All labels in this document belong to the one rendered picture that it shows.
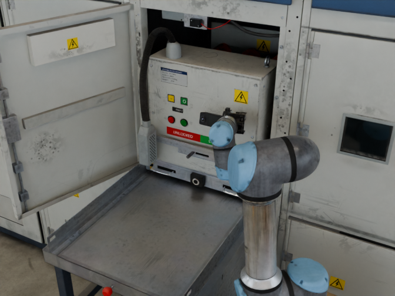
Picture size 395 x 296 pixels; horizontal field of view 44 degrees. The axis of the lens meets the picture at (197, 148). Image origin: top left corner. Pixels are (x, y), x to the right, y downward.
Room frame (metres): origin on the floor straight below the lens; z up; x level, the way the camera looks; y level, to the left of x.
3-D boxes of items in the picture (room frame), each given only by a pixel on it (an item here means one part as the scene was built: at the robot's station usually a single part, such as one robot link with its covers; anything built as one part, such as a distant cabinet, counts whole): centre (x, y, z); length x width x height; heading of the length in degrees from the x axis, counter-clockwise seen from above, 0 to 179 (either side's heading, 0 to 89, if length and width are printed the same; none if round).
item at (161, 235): (1.50, 0.12, 0.82); 0.68 x 0.62 x 0.06; 152
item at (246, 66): (1.98, -0.13, 1.15); 0.51 x 0.50 x 0.48; 152
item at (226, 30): (2.34, -0.32, 1.28); 0.58 x 0.02 x 0.19; 62
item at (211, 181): (1.77, -0.02, 0.89); 0.54 x 0.05 x 0.06; 62
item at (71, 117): (1.77, 0.50, 1.21); 0.63 x 0.07 x 0.74; 134
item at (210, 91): (1.75, -0.01, 1.15); 0.48 x 0.01 x 0.48; 62
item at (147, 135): (1.79, 0.21, 1.04); 0.08 x 0.05 x 0.17; 152
